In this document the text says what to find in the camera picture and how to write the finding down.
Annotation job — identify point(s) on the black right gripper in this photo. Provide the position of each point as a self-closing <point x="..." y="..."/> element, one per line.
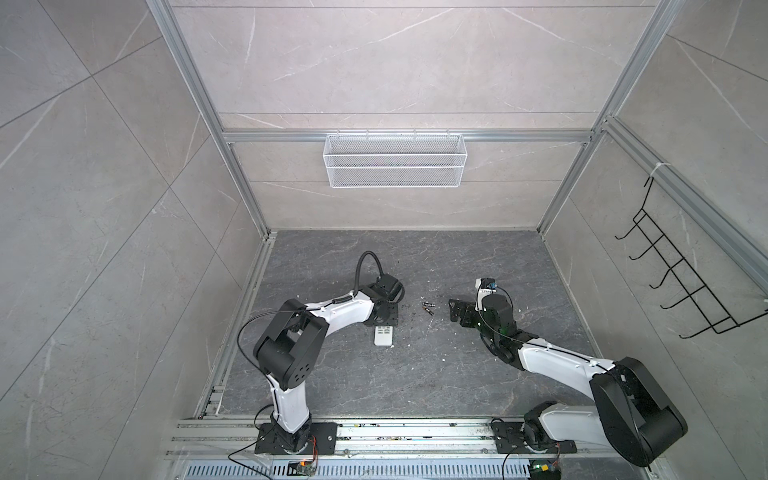
<point x="461" y="305"/>

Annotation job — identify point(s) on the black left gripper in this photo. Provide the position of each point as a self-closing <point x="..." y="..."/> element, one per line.
<point x="395" y="318"/>

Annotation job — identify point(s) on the white remote control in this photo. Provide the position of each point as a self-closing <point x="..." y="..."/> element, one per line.
<point x="383" y="336"/>

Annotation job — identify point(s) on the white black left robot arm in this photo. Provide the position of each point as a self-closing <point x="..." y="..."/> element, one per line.
<point x="288" y="348"/>

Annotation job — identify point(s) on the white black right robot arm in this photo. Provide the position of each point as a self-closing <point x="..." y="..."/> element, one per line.
<point x="630" y="412"/>

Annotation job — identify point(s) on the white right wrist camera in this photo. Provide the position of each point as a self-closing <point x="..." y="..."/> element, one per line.
<point x="484" y="286"/>

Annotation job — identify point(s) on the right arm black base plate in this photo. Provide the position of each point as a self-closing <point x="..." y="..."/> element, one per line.
<point x="519" y="437"/>

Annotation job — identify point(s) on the white wire mesh basket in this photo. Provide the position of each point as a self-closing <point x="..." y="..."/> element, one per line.
<point x="360" y="161"/>

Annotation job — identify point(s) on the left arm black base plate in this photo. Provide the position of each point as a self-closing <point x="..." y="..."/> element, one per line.
<point x="320" y="437"/>

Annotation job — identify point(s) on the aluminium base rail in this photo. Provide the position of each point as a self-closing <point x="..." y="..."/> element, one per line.
<point x="209" y="437"/>

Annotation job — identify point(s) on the black wire hook rack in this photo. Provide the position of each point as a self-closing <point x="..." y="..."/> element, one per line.
<point x="695" y="290"/>

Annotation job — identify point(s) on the aluminium frame profile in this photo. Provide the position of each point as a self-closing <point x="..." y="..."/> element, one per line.
<point x="171" y="32"/>

